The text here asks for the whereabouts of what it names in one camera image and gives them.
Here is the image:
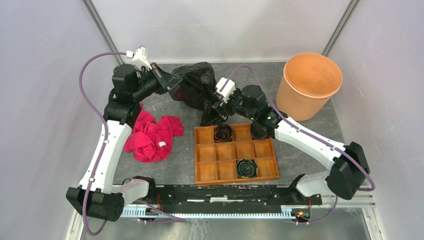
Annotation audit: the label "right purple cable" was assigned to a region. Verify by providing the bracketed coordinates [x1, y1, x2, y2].
[226, 64, 377, 225]

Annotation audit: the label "black orange rolled tie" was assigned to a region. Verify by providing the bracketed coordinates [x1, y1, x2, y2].
[213, 123, 233, 143]

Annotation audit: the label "black plastic trash bag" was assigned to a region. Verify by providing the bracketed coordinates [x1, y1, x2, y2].
[169, 62, 218, 127]

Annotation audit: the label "blue yellow rolled tie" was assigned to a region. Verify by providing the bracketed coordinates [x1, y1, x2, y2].
[235, 158, 258, 179]

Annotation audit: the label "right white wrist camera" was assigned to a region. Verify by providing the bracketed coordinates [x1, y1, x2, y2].
[215, 77, 236, 104]

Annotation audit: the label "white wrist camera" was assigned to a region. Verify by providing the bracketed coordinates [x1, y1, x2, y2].
[125, 45, 152, 71]
[215, 77, 236, 104]

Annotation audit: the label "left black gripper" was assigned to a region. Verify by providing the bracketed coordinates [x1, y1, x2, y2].
[132, 62, 183, 102]

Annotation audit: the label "orange plastic trash bin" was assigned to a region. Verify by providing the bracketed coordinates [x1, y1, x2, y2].
[275, 52, 343, 122]

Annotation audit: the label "orange wooden compartment tray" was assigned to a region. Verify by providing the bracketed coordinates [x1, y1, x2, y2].
[194, 123, 280, 186]

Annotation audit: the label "aluminium frame rail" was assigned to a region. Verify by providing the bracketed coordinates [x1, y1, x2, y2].
[75, 184, 377, 209]

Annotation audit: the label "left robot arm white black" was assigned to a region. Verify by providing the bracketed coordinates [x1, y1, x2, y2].
[66, 63, 183, 222]

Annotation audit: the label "blue slotted cable duct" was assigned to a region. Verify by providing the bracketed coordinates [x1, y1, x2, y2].
[120, 205, 295, 220]

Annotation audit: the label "black dotted rolled tie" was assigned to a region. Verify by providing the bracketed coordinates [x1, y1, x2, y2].
[250, 122, 269, 140]

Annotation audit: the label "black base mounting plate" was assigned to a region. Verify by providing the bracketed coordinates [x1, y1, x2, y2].
[142, 184, 323, 214]

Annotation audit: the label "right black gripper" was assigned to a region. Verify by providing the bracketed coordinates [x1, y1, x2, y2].
[212, 88, 256, 122]

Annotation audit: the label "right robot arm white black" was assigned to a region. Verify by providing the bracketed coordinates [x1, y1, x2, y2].
[209, 82, 375, 204]

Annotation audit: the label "red crumpled cloth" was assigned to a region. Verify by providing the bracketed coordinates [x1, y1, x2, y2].
[123, 109, 184, 163]

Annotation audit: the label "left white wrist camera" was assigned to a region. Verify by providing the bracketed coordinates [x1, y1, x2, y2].
[125, 45, 152, 71]

